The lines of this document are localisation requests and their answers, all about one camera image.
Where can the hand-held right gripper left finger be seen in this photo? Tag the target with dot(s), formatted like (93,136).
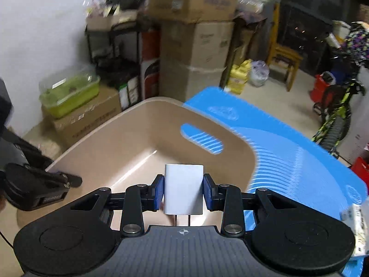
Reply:
(158,192)

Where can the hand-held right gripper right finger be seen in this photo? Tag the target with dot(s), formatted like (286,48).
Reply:
(208,192)

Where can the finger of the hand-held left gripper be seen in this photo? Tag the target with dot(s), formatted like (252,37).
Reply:
(70,180)

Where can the white charger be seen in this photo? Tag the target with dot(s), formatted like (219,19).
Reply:
(183,189)

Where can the beige plastic basin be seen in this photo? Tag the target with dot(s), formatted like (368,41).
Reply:
(135,138)

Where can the low cardboard box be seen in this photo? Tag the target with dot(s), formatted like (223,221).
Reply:
(86,121)

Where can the green container with clear lid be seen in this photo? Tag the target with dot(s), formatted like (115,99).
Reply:
(69,92)

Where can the blue silicone mat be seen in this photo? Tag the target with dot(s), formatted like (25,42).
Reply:
(291,161)

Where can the taped cardboard box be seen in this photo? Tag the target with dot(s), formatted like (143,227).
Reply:
(193,83)

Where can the yellow oil bottle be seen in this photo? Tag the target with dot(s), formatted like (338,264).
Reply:
(239,76)

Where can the white plastic bag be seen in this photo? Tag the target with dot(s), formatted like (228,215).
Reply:
(258,73)

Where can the red and white box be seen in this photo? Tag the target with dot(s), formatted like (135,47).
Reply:
(150,63)

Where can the black shelf rack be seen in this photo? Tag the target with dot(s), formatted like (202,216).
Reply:
(115,52)

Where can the tall cardboard box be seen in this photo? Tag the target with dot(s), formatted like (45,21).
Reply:
(199,43)

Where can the green black bicycle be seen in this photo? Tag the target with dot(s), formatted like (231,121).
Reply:
(337,115)

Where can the patterned tissue pack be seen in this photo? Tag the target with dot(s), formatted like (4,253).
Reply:
(357,222)

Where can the red bag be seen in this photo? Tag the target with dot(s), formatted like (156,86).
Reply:
(361,170)

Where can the wooden chair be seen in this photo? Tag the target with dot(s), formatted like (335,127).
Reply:
(284,53)

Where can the beige open box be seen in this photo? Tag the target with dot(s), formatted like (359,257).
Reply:
(111,20)

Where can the dark glass door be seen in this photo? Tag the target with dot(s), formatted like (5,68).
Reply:
(305,31)

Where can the wide printed cardboard box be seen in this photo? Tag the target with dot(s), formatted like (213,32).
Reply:
(190,0)

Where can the floral cloth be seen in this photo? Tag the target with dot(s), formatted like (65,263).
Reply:
(357,43)

